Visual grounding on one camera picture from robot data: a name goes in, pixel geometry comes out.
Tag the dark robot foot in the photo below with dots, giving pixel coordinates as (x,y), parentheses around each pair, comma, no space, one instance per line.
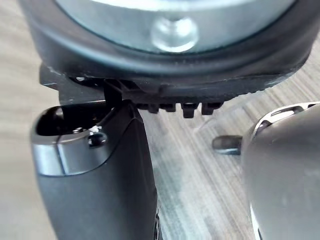
(225,145)

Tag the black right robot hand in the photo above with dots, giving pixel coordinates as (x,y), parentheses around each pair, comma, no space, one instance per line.
(100,200)

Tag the silver right wrist cuff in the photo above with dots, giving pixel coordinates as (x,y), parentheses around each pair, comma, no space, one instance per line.
(120,22)

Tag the silver robot leg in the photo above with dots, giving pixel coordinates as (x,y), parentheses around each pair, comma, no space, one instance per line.
(287,175)

